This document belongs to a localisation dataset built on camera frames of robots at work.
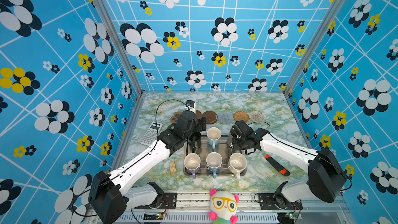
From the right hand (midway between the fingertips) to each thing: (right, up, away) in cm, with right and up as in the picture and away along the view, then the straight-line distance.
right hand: (236, 144), depth 87 cm
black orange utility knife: (+22, -12, -4) cm, 26 cm away
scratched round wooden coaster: (-13, +14, +17) cm, 26 cm away
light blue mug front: (-13, -9, -2) cm, 16 cm away
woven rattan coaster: (+7, +15, +19) cm, 25 cm away
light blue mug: (-12, +3, +7) cm, 14 cm away
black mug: (-24, +1, 0) cm, 24 cm away
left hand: (-20, +17, -10) cm, 28 cm away
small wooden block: (-35, -12, -4) cm, 37 cm away
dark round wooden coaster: (-22, +15, +20) cm, 33 cm away
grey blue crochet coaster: (-3, +14, +18) cm, 23 cm away
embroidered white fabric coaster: (+18, +14, +18) cm, 30 cm away
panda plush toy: (-10, -22, -20) cm, 32 cm away
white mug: (0, -10, -2) cm, 10 cm away
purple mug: (-25, -10, -2) cm, 27 cm away
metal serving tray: (-7, -5, +10) cm, 13 cm away
